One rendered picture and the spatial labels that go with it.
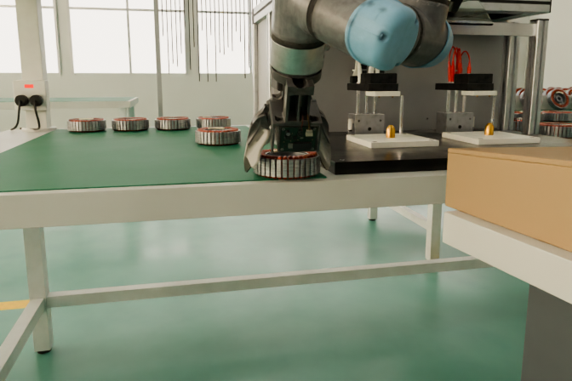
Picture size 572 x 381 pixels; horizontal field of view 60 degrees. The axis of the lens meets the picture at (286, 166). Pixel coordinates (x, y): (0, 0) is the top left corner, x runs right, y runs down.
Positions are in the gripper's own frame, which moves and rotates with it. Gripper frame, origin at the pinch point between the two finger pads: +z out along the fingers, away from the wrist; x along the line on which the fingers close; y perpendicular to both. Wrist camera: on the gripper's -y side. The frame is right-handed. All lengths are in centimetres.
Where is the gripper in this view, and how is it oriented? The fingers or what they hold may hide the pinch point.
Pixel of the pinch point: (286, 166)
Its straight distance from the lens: 83.4
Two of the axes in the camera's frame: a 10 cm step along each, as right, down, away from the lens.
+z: -0.6, 7.7, 6.4
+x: 9.9, -0.2, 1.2
